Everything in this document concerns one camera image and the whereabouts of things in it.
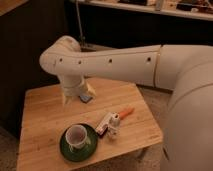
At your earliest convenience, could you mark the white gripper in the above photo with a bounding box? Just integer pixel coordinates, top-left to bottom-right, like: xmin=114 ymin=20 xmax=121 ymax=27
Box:
xmin=58 ymin=75 xmax=96 ymax=106

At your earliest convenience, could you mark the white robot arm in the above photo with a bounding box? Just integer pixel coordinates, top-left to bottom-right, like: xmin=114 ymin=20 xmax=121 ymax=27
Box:
xmin=40 ymin=36 xmax=213 ymax=171

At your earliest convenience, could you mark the blue rectangular block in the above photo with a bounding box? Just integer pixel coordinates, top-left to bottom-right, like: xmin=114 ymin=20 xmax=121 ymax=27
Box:
xmin=79 ymin=95 xmax=93 ymax=103

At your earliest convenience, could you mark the white cup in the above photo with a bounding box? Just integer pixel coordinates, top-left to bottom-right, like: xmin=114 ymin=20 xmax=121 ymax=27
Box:
xmin=65 ymin=124 xmax=87 ymax=149

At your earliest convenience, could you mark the wooden table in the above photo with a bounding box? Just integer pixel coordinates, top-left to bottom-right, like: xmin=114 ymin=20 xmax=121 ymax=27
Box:
xmin=17 ymin=78 xmax=162 ymax=171

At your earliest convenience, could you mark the white red box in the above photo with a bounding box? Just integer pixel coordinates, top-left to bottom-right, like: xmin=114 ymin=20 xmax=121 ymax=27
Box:
xmin=95 ymin=113 xmax=112 ymax=136

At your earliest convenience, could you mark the orange carrot toy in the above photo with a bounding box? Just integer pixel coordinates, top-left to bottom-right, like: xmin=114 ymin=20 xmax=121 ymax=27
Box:
xmin=118 ymin=107 xmax=134 ymax=119

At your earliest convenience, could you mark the green round plate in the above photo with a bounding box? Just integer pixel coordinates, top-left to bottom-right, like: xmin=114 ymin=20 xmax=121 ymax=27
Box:
xmin=59 ymin=123 xmax=98 ymax=162

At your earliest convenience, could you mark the vertical metal pole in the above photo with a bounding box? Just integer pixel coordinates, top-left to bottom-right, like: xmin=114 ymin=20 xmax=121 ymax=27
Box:
xmin=75 ymin=0 xmax=85 ymax=46

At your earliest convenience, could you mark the upper white shelf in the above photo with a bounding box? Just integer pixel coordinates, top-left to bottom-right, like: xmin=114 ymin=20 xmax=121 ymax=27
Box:
xmin=71 ymin=0 xmax=213 ymax=21

